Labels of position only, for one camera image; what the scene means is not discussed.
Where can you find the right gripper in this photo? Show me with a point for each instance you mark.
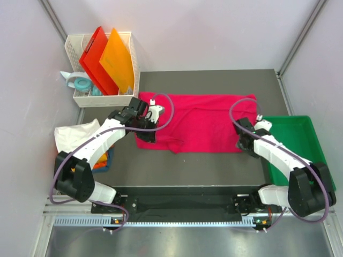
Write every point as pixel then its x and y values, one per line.
pixel 248 151

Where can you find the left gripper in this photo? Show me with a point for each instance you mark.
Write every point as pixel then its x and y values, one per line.
pixel 149 137

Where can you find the magenta t shirt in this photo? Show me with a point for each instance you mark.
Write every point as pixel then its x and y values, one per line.
pixel 199 123

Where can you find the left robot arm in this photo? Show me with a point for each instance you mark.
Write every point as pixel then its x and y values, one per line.
pixel 73 175

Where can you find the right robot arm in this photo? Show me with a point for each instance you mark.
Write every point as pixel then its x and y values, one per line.
pixel 310 187

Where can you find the blue folded t shirt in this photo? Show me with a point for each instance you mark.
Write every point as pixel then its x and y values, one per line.
pixel 110 159

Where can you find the green plastic tray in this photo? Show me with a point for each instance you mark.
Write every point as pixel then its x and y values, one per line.
pixel 297 133

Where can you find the orange folded t shirt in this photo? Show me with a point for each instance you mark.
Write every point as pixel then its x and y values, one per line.
pixel 101 162

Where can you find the orange plastic folder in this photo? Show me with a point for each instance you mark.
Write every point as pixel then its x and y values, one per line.
pixel 116 61

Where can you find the teal white headphones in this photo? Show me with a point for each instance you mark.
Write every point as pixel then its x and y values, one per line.
pixel 81 82

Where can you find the red plastic folder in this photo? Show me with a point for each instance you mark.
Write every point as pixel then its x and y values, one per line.
pixel 90 62

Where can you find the white folded t shirt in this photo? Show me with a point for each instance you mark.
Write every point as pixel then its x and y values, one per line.
pixel 68 138

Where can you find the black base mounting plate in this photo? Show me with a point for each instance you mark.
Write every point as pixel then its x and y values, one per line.
pixel 188 203

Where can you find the white plastic organizer basket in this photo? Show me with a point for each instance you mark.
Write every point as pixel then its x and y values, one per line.
pixel 74 47

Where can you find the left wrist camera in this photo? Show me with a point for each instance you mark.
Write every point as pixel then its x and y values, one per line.
pixel 154 111

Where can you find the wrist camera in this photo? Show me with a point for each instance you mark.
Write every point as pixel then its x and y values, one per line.
pixel 262 123
pixel 154 111

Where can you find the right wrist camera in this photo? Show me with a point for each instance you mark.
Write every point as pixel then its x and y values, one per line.
pixel 262 123

